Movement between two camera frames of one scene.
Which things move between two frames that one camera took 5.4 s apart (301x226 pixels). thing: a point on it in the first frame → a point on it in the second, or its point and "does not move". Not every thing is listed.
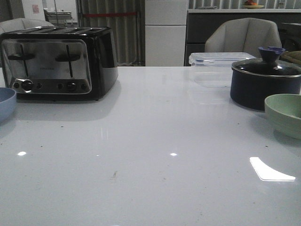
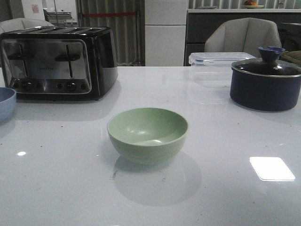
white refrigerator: (165, 21) does not move
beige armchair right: (243, 35) does not move
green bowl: (283, 111) → (146, 136)
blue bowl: (8, 103) does not move
